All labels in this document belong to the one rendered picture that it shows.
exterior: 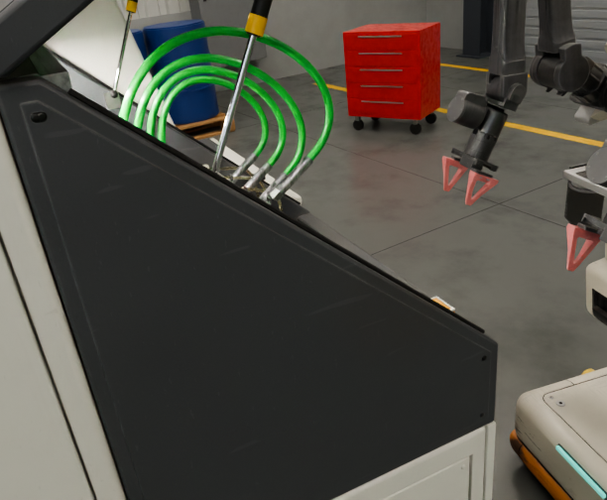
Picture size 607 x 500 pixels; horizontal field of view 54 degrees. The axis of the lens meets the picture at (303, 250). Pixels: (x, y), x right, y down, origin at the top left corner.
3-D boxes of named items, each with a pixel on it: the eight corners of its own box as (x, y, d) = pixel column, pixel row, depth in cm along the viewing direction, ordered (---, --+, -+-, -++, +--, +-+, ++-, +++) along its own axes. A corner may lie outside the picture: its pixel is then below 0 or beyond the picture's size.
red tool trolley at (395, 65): (348, 131, 548) (341, 32, 509) (371, 118, 581) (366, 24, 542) (420, 137, 511) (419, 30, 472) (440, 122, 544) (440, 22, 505)
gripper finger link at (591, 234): (574, 279, 97) (603, 227, 94) (546, 261, 103) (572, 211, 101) (604, 287, 100) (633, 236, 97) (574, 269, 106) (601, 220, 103)
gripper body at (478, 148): (472, 167, 128) (487, 134, 126) (448, 154, 137) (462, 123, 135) (495, 175, 130) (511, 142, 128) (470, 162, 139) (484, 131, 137)
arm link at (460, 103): (529, 86, 124) (505, 80, 132) (486, 68, 120) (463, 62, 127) (504, 141, 128) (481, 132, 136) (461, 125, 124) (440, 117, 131)
